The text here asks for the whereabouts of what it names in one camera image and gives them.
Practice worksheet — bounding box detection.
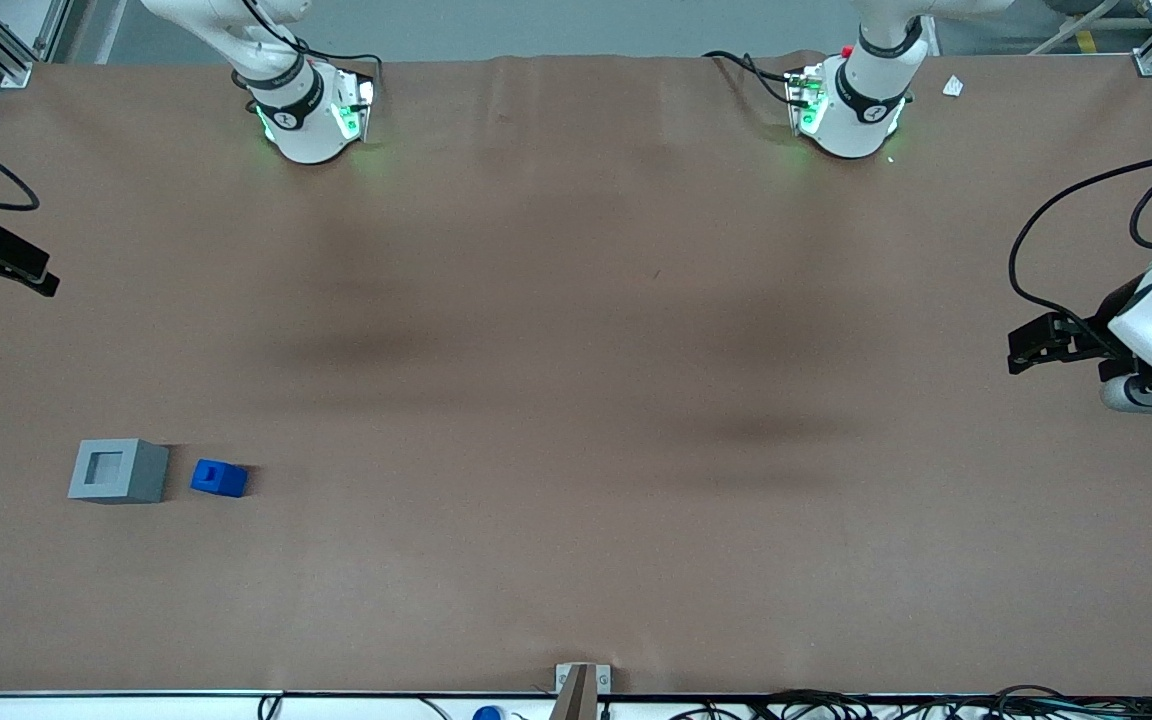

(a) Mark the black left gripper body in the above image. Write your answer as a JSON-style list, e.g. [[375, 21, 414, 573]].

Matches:
[[1082, 272, 1152, 363]]

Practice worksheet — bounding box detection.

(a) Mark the dark blue block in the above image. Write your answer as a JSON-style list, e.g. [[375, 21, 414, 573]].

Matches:
[[189, 458, 250, 500]]

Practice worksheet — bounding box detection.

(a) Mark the light blue hollow cube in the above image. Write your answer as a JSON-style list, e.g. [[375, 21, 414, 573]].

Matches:
[[67, 438, 171, 506]]

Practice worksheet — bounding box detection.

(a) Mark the table cover sheet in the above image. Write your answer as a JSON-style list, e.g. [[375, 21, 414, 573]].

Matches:
[[0, 50, 1152, 698]]

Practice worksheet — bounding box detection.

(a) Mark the long black left arm cable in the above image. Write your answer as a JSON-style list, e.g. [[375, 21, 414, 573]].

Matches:
[[1008, 154, 1152, 323]]

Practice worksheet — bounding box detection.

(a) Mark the white hose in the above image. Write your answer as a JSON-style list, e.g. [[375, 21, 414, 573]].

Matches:
[[1029, 0, 1122, 57]]

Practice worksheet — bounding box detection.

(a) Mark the black base cable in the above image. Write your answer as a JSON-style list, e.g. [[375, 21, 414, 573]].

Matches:
[[702, 49, 805, 109], [232, 0, 384, 113]]

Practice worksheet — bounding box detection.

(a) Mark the black cable bundle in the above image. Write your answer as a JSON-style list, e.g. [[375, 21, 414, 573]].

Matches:
[[671, 685, 1152, 720]]

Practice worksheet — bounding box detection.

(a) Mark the metal bracket with brown post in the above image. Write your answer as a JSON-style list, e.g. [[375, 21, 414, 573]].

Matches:
[[554, 662, 613, 720]]

